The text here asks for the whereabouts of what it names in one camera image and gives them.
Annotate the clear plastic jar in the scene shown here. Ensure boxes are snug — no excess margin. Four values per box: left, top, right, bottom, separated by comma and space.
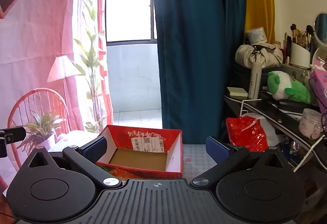
299, 109, 324, 140

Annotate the green and white plush toy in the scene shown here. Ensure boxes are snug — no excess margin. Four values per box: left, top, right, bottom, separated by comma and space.
267, 71, 313, 104

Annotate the yellow sticky note pad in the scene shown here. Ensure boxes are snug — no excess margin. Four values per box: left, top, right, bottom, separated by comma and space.
227, 87, 248, 97

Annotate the pink box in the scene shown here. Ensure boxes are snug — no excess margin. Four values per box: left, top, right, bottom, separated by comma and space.
309, 59, 327, 109

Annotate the beige drawstring bag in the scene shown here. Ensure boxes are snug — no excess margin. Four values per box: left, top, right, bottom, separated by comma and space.
235, 44, 284, 68

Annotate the red plastic bag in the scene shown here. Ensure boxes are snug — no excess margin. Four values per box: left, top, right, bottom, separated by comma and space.
226, 115, 269, 151

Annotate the white paper roll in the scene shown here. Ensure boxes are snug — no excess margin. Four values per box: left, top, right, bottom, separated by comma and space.
245, 27, 267, 46

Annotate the teal curtain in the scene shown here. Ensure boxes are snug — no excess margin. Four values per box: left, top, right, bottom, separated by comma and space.
151, 0, 247, 144

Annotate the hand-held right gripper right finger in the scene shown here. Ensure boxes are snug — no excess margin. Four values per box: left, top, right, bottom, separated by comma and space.
192, 136, 285, 186

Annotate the white wire rack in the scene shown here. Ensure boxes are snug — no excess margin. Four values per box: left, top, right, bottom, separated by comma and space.
240, 99, 327, 173

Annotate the red strawberry print cardboard box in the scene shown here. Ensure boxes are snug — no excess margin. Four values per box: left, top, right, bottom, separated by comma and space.
96, 124, 184, 180

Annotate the white makeup brush holder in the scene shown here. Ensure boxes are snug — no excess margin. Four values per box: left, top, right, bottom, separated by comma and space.
290, 43, 312, 67

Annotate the pink printed backdrop cloth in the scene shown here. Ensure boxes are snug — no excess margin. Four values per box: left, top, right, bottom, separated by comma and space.
0, 0, 114, 184

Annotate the bunch of makeup brushes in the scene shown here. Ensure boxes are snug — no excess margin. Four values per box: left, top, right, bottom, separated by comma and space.
282, 23, 316, 51

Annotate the round white vanity mirror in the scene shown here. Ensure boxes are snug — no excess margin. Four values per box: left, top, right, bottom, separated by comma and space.
310, 12, 327, 66

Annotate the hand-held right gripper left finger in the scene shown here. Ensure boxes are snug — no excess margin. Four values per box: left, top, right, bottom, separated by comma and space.
28, 136, 122, 190

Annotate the white bottle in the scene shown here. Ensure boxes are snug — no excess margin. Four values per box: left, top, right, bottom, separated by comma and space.
248, 62, 262, 100

